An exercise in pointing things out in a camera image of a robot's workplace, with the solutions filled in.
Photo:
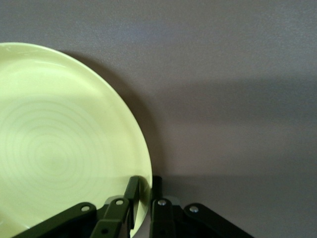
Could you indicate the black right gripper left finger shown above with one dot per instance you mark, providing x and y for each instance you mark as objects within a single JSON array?
[{"x": 115, "y": 210}]

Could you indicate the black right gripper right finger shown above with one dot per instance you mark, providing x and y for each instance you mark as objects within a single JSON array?
[{"x": 161, "y": 218}]

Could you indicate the yellow round plate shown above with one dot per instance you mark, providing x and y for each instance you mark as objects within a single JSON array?
[{"x": 62, "y": 124}]

